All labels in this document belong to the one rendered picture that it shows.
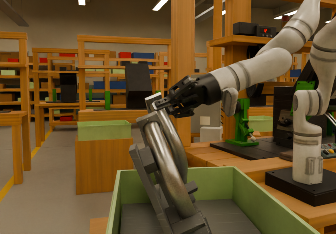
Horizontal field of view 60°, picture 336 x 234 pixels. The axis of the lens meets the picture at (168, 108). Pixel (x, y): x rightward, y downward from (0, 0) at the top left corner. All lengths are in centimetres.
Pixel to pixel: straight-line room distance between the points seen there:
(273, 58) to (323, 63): 30
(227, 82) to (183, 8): 111
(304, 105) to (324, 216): 36
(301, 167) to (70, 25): 1092
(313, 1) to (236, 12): 111
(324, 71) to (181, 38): 91
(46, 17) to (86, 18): 140
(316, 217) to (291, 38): 55
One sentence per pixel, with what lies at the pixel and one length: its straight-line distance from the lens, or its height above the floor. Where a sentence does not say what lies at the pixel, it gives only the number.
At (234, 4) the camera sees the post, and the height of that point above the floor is 175.
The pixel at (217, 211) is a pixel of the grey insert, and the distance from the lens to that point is 99.
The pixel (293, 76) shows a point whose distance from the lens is 724.
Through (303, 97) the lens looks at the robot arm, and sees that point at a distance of 111.
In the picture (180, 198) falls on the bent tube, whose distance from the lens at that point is 50.
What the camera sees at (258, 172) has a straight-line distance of 128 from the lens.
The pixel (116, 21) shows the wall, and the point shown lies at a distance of 1173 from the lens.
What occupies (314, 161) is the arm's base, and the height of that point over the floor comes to 98.
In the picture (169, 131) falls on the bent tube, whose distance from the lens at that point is 64.
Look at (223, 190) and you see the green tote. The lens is 109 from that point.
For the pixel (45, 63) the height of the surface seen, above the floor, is 200.
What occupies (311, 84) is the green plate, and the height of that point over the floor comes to 125.
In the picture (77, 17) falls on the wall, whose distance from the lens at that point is 1168.
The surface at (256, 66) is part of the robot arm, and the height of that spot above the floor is 129.
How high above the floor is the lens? 125
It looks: 4 degrees down
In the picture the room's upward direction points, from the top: straight up
